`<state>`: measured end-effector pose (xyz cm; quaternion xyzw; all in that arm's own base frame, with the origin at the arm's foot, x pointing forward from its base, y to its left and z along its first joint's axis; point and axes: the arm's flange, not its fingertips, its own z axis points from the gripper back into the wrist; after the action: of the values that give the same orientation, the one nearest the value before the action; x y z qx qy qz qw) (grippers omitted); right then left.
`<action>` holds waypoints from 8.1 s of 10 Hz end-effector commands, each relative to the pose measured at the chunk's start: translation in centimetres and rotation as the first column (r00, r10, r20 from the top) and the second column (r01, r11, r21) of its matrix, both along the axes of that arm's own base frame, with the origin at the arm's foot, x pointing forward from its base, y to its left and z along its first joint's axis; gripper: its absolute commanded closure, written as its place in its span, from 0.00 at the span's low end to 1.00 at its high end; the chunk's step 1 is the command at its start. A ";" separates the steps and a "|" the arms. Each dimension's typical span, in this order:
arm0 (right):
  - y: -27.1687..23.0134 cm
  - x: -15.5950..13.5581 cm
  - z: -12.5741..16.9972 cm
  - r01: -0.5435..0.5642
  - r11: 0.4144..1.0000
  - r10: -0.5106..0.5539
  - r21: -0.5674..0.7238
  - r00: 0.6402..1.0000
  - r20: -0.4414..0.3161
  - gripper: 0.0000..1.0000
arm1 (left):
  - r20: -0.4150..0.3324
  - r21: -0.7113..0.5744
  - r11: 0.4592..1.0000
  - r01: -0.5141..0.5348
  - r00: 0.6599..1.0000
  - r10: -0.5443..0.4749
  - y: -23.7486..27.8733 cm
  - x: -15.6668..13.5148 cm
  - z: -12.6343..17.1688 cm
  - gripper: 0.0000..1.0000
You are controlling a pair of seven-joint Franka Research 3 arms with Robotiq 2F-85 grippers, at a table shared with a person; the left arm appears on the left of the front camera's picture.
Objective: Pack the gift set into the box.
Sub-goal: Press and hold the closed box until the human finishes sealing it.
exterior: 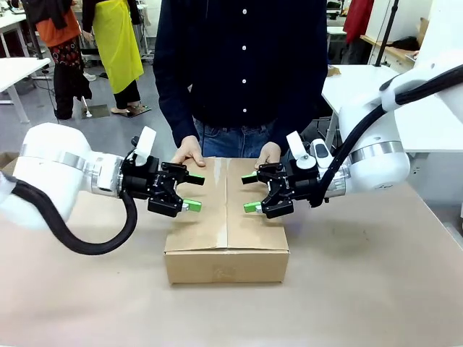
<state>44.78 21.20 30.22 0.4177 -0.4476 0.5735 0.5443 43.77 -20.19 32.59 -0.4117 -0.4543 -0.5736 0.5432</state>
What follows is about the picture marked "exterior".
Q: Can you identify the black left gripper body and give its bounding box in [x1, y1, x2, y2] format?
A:
[120, 155, 164, 201]

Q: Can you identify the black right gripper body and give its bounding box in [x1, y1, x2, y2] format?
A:
[284, 160, 322, 204]

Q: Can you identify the brown cardboard box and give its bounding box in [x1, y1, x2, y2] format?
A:
[163, 155, 292, 286]

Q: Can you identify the person's right forearm dark sleeve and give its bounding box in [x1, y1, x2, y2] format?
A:
[152, 64, 198, 149]

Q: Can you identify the person's left forearm dark sleeve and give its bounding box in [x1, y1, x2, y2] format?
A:
[276, 64, 329, 147]

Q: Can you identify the person's left hand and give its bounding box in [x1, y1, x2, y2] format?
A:
[254, 141, 283, 171]

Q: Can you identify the person's right hand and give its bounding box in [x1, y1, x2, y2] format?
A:
[171, 135, 207, 168]

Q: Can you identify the person in dark shirt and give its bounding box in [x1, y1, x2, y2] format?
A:
[152, 0, 330, 160]

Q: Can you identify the large white table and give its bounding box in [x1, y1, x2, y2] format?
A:
[320, 64, 463, 155]

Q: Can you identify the person in yellow apron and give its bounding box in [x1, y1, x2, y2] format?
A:
[81, 0, 150, 116]

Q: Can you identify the person in orange top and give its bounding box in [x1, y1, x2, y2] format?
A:
[21, 0, 93, 121]

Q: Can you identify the wooden desk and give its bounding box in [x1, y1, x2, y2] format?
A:
[360, 34, 419, 68]

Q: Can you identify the white table with metal leg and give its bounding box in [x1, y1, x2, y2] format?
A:
[0, 56, 51, 124]

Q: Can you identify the black stand pole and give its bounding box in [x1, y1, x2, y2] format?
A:
[373, 0, 400, 68]

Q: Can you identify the black bag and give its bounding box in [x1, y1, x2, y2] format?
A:
[392, 35, 420, 51]

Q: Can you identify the person in red top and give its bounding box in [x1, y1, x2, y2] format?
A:
[342, 0, 375, 66]

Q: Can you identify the upright cardboard sheet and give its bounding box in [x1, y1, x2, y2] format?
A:
[417, 17, 430, 44]

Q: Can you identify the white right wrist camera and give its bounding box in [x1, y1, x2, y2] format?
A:
[285, 132, 331, 170]

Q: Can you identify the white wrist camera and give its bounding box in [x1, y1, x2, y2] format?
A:
[285, 132, 331, 170]
[130, 125, 158, 168]

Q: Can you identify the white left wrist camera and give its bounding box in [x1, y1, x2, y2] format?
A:
[130, 125, 158, 168]

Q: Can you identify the dark floor base plate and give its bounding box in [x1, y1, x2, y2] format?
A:
[85, 103, 111, 120]
[122, 104, 152, 119]

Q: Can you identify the black right arm cable sleeve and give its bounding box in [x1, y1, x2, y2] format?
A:
[310, 64, 463, 209]

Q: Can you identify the black arm cable sleeve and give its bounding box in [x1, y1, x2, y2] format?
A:
[10, 176, 139, 256]
[310, 64, 463, 209]

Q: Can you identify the black left arm cable sleeve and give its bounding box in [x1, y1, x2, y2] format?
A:
[10, 176, 139, 256]

